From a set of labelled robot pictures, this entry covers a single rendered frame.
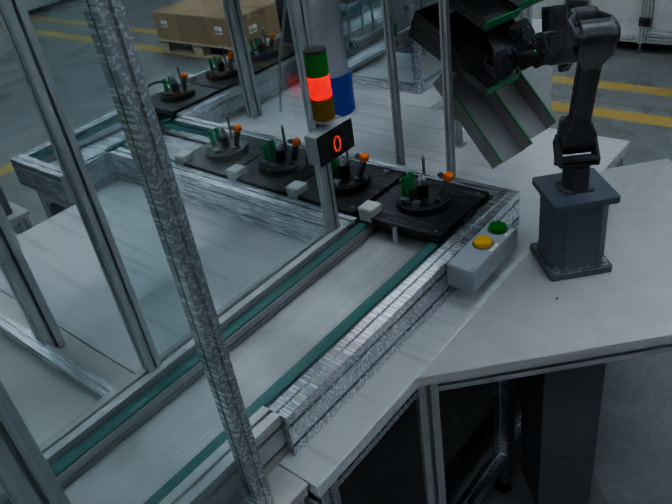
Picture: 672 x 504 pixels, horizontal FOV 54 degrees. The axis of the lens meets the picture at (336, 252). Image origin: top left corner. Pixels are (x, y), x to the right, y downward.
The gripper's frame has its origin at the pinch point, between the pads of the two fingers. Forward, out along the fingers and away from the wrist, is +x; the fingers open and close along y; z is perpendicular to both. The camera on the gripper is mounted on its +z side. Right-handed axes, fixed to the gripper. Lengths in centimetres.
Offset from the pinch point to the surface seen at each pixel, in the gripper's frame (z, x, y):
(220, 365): -12, -31, 109
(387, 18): 16.7, 22.0, 14.6
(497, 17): 10.2, -1.9, 1.8
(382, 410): -45, -22, 80
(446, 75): 0.0, 8.9, 11.9
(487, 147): -20.6, 3.5, 8.9
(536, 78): -42, 89, -126
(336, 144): -3, 9, 51
